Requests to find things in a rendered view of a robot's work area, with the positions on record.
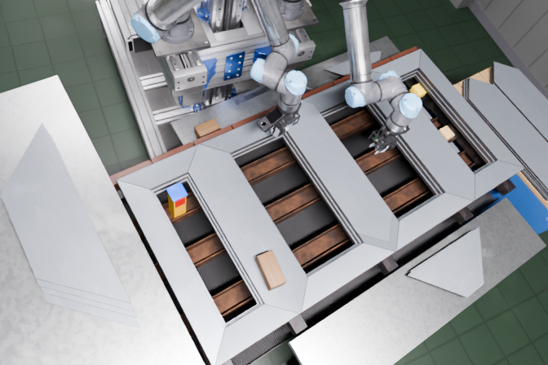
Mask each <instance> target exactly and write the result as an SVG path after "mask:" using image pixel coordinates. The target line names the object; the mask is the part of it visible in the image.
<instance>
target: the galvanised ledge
mask: <svg viewBox="0 0 548 365"><path fill-rule="evenodd" d="M369 48H370V52H375V51H381V56H380V61H382V60H384V59H387V58H390V57H392V56H393V55H397V54H399V53H401V52H400V51H399V50H398V49H397V47H396V46H395V45H394V44H393V43H392V41H391V40H390V39H389V38H388V36H386V37H383V38H380V39H378V40H376V41H374V42H371V43H370V44H369ZM347 60H348V54H347V52H346V53H343V54H341V55H338V56H335V57H333V58H331V59H327V60H326V61H323V62H321V63H318V64H315V65H313V66H311V67H309V68H305V69H303V70H301V71H300V72H302V73H303V74H304V75H305V76H306V78H307V84H306V87H308V88H311V89H316V88H319V87H321V86H324V85H326V84H328V83H330V82H333V81H336V80H338V79H339V78H342V77H345V76H343V75H339V74H337V73H332V72H329V71H326V70H325V69H327V68H330V67H333V66H334V65H337V64H340V63H342V62H345V61H347ZM264 87H265V86H260V87H258V88H256V89H253V90H250V91H248V92H245V93H244V94H241V95H238V96H236V97H233V98H231V99H228V100H225V101H223V102H221V103H217V104H215V105H213V106H211V107H208V108H205V109H203V110H200V111H199V112H195V113H193V114H191V115H188V116H186V117H183V118H180V119H178V120H176V121H172V122H171V123H170V127H171V128H172V130H173V131H174V132H175V135H176V137H177V138H178V140H179V141H180V143H181V145H182V146H183V145H184V144H187V143H190V142H192V141H194V140H196V139H198V138H197V136H196V135H195V133H194V127H195V126H197V125H200V124H202V123H204V122H206V121H209V120H211V119H215V120H216V121H217V123H218V124H219V126H220V128H221V129H222V128H224V127H227V126H229V125H232V124H234V123H237V122H238V121H242V120H244V119H246V118H248V117H251V116H253V115H255V114H257V113H260V112H262V111H265V110H268V109H269V108H272V107H275V106H276V105H277V104H278V99H279V97H280V93H278V92H276V91H274V90H269V91H267V92H265V93H263V94H261V95H259V96H257V97H254V98H252V99H250V100H248V101H246V102H244V103H241V104H239V105H236V104H235V102H234V101H235V100H237V99H240V98H242V97H244V96H246V95H248V94H251V93H253V92H255V91H256V90H259V89H262V88H264Z"/></svg>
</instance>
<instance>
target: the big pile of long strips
mask: <svg viewBox="0 0 548 365"><path fill-rule="evenodd" d="M462 96H463V98H464V99H465V100H466V101H467V102H468V103H469V104H470V105H471V106H472V107H473V108H474V110H475V111H476V112H477V113H478V114H479V116H480V117H481V118H482V119H483V120H484V121H485V123H486V124H487V125H488V126H489V127H490V128H491V130H492V131H493V132H494V133H495V134H496V136H497V137H498V138H499V139H500V140H501V141H502V142H503V143H504V144H505V145H506V146H507V148H508V149H509V150H510V151H511V152H512V153H513V155H514V156H515V157H516V158H517V159H518V160H519V162H520V163H521V164H522V165H523V166H524V169H522V170H521V171H520V172H521V173H522V174H523V175H524V177H525V178H526V179H527V180H528V181H529V182H530V183H531V184H532V185H533V187H534V188H535V189H536V190H537V191H538V192H539V194H540V195H541V196H542V197H543V198H544V200H547V201H548V99H547V98H546V97H545V96H544V95H543V94H542V93H541V92H540V91H539V90H538V89H537V88H536V87H535V85H534V84H532V83H531V82H530V80H529V79H527V78H526V76H525V75H523V74H522V72H521V71H520V70H519V69H517V68H512V67H510V66H507V65H504V64H499V63H497V62H493V66H492V69H491V70H490V84H489V83H487V82H484V81H479V80H476V79H473V78H470V77H469V78H467V79H466V80H465V81H463V82H462Z"/></svg>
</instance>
